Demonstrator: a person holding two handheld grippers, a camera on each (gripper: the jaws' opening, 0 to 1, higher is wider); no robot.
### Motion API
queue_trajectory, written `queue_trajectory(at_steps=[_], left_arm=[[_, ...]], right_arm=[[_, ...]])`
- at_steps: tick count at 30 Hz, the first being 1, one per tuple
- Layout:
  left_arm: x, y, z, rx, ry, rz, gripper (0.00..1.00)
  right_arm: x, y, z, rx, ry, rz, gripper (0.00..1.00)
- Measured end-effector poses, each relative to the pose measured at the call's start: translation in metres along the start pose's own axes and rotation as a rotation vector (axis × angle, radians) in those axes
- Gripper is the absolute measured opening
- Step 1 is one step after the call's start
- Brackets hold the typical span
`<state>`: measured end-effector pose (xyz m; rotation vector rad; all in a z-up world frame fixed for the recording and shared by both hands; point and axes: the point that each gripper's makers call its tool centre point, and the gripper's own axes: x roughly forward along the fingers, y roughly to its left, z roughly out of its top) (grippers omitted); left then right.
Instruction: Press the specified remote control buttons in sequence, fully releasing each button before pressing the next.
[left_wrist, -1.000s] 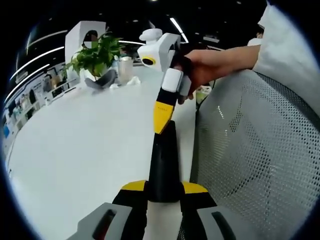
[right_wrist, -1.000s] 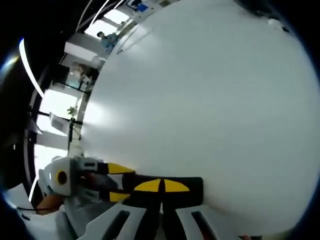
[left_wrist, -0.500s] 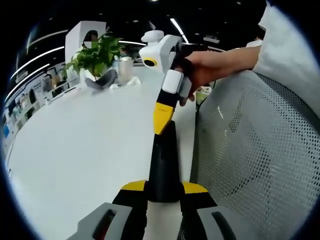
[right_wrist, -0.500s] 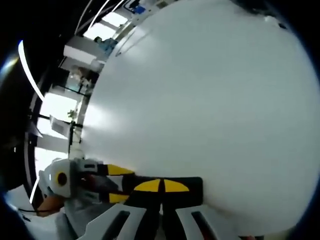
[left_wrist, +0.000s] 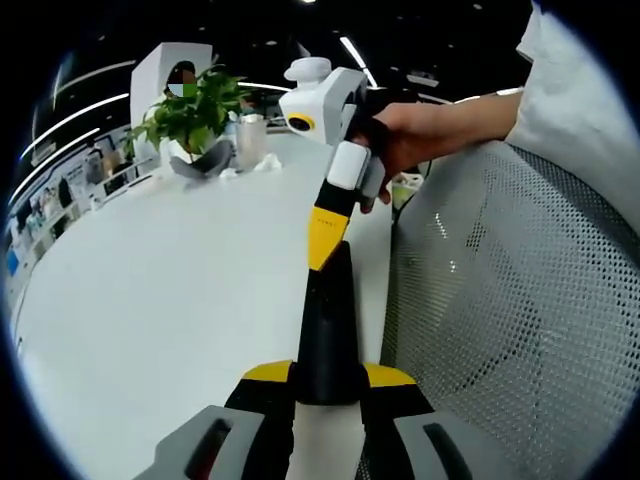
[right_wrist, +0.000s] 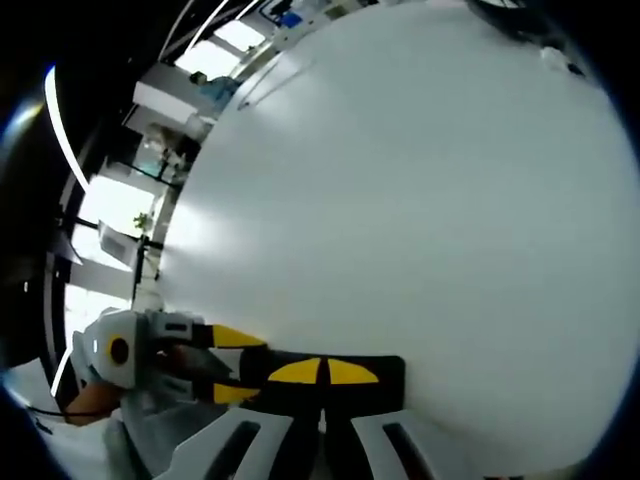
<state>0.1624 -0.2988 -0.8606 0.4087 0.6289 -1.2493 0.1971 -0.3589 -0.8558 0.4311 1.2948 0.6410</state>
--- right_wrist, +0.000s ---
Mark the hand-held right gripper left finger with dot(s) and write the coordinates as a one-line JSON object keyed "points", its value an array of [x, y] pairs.
{"points": [[240, 445]]}

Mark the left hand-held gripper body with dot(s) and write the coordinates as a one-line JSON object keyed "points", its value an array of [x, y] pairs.
{"points": [[120, 350]]}

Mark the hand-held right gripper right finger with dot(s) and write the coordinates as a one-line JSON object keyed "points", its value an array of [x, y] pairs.
{"points": [[380, 450]]}

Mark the person's left hand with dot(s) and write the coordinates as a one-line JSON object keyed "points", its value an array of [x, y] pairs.
{"points": [[95, 402]]}

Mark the light grey cloth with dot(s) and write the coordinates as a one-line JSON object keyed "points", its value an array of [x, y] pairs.
{"points": [[160, 430]]}

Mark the small green plant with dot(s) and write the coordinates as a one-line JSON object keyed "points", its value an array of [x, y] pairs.
{"points": [[141, 221]]}

